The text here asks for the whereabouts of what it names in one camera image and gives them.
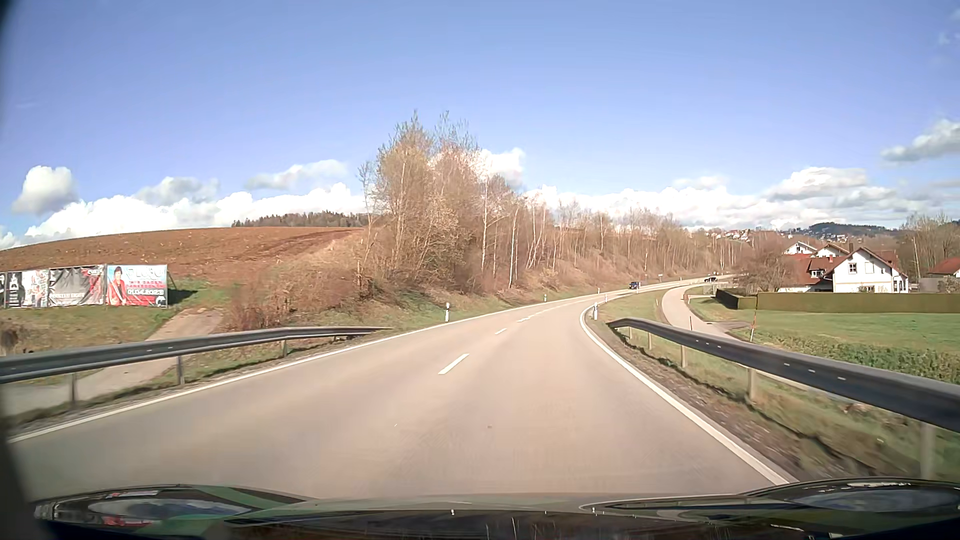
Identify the row of bare trees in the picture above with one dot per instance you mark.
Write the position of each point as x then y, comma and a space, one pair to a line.
525, 240

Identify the road markings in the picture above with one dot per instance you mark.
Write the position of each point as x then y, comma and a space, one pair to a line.
453, 364

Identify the grey asphalt road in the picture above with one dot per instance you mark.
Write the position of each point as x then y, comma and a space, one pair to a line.
420, 420

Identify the distant dark wood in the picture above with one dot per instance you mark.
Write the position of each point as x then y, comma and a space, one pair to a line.
300, 220

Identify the grey side path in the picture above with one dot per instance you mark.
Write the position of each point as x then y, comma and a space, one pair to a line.
679, 309

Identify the car's own bonnet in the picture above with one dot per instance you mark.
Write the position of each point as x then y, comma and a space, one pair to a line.
480, 517

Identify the brown ploughed field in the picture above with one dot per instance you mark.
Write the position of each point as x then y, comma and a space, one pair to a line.
172, 251

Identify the group of houses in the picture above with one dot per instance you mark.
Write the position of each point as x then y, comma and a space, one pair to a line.
806, 259

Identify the grey dirt track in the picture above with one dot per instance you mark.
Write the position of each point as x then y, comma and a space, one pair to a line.
142, 352

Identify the long trimmed hedge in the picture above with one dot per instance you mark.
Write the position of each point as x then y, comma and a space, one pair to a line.
847, 302

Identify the green meadow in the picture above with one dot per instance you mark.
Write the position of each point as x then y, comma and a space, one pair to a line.
847, 334

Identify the white house with red roof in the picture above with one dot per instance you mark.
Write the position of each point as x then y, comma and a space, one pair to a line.
862, 271

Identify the row of billboards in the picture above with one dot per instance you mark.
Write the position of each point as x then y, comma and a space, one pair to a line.
82, 286

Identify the red-roofed building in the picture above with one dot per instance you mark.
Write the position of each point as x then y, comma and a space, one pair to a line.
943, 268

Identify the grey metal guard rail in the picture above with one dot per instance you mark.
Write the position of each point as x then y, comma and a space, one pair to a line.
187, 347
825, 375

